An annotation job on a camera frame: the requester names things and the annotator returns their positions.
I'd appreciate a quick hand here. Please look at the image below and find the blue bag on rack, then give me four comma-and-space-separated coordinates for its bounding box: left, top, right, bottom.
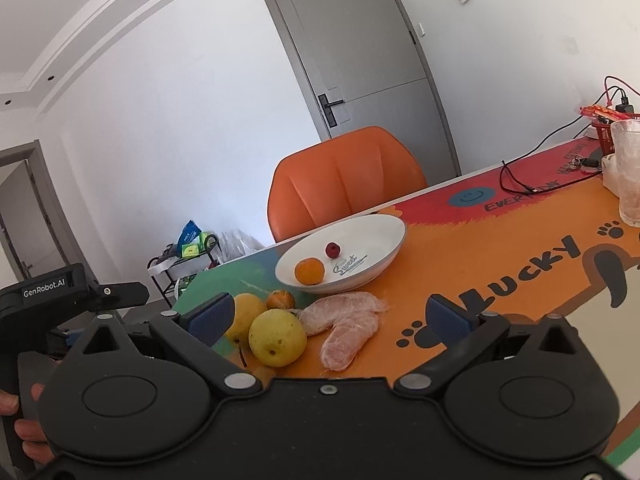
177, 220, 202, 248

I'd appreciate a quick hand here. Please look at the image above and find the yellow pear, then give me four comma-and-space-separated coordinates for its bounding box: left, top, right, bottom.
248, 309, 307, 368

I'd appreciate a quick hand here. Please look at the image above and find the orange in bowl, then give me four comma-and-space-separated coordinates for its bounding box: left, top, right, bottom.
294, 257, 326, 286

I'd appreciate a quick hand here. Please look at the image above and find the grey door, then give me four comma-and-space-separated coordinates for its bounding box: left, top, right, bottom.
265, 0, 461, 184

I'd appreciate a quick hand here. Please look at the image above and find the white plastic bag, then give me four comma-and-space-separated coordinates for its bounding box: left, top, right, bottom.
217, 229, 264, 263

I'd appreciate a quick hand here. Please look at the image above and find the black shoe rack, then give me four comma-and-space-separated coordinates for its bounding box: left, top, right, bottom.
146, 234, 219, 308

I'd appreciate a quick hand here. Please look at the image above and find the orange chair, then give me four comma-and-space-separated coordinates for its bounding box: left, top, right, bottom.
267, 126, 427, 242

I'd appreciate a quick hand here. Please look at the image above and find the small orange tangerine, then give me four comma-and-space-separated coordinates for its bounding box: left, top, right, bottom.
265, 289, 296, 310

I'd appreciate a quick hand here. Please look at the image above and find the green box on rack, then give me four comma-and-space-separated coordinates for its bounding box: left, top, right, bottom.
181, 243, 201, 258

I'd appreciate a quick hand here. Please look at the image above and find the key bunch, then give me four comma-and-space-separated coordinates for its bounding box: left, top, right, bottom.
572, 156, 601, 174

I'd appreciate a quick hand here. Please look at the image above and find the black door handle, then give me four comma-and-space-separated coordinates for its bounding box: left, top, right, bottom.
318, 93, 345, 128

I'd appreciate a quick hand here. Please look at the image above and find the large yellow mango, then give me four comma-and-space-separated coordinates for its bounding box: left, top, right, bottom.
224, 292, 267, 347

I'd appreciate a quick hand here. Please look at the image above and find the red basket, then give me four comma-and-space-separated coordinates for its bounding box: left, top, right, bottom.
580, 105, 639, 155

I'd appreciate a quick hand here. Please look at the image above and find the peeled pomelo segment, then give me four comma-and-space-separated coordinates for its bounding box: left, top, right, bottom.
296, 292, 387, 336
320, 313, 378, 372

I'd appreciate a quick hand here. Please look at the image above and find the small red fruit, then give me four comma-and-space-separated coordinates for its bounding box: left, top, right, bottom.
326, 243, 341, 259

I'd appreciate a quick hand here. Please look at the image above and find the black cable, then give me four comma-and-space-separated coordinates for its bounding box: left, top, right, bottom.
499, 117, 601, 196

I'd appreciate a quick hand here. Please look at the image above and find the white oval bowl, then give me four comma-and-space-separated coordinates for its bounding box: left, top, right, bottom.
274, 214, 407, 295

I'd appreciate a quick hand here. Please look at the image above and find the clear plastic cup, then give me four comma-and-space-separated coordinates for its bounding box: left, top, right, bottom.
611, 118, 640, 228

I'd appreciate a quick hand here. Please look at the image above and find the person's left hand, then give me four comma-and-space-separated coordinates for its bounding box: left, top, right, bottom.
0, 390, 54, 465

